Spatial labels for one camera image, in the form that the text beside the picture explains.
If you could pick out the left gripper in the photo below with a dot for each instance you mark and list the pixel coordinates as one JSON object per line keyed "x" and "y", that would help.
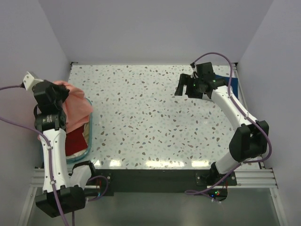
{"x": 64, "y": 91}

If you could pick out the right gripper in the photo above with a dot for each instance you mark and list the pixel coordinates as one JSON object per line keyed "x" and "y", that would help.
{"x": 185, "y": 79}

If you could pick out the salmon pink t-shirt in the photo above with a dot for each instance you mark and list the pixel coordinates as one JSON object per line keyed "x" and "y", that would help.
{"x": 76, "y": 107}

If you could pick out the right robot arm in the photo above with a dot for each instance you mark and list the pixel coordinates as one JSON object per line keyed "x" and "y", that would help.
{"x": 250, "y": 139}

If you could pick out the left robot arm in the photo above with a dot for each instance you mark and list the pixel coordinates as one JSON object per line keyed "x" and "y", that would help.
{"x": 62, "y": 192}

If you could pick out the folded blue printed t-shirt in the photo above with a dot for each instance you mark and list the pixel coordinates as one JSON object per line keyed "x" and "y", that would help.
{"x": 234, "y": 84}

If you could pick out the red t-shirt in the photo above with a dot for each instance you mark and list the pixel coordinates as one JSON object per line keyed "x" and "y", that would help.
{"x": 75, "y": 141}

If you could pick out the clear teal plastic bin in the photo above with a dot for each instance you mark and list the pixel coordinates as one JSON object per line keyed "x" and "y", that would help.
{"x": 86, "y": 152}

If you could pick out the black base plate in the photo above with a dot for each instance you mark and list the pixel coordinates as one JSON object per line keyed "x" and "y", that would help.
{"x": 204, "y": 182}

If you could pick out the aluminium frame rail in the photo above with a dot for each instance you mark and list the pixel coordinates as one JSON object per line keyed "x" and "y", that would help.
{"x": 246, "y": 178}

